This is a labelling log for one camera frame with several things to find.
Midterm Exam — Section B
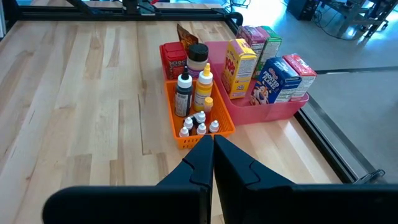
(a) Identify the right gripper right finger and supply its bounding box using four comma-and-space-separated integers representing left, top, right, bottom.
213, 134, 296, 224

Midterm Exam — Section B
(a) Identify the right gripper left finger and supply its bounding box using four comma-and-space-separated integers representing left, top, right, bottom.
155, 134, 215, 224

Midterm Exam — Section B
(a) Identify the small black dropper bottle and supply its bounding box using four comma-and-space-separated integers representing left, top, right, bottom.
208, 119, 220, 134

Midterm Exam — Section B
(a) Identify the large black dropper bottle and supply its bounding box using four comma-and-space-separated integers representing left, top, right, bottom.
174, 65, 193, 118

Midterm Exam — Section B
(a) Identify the yellow squeeze bottle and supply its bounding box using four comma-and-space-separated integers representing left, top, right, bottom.
193, 62, 214, 113

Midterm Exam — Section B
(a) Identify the blue Frosted Flakes box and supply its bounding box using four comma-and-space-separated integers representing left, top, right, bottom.
249, 57, 302, 106

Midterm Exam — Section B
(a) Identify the yellow Corn Pops box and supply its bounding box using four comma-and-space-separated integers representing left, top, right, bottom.
221, 38, 258, 100

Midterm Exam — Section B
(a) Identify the red-lidded patterned can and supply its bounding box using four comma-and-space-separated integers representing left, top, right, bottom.
161, 42, 188, 80

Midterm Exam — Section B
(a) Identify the black-lidded spice jar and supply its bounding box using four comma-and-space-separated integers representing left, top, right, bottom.
186, 42, 210, 78

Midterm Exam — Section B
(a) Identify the red Froot Loops box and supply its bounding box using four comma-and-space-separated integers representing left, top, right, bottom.
282, 53, 318, 102

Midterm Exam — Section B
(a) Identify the green cereal box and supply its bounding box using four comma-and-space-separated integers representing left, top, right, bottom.
252, 26, 283, 79

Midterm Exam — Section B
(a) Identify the orange taco seasoning bag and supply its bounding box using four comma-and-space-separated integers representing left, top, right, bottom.
176, 24, 199, 52

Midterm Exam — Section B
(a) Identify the orange slotted plastic basket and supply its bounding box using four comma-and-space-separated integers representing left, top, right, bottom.
164, 78, 236, 150

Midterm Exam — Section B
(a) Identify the pink plastic tray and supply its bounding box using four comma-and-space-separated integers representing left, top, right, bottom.
203, 40, 310, 127

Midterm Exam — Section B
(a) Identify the black floor-standing box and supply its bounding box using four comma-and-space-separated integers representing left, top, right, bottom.
285, 0, 315, 21

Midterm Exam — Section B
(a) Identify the black floor cable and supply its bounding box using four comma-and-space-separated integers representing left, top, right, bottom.
312, 9, 346, 40

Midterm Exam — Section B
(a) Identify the black aluminium table frame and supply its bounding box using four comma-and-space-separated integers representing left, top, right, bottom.
0, 0, 386, 185

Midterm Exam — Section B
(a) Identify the grey metal cart frame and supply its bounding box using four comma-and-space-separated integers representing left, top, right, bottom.
320, 0, 398, 39

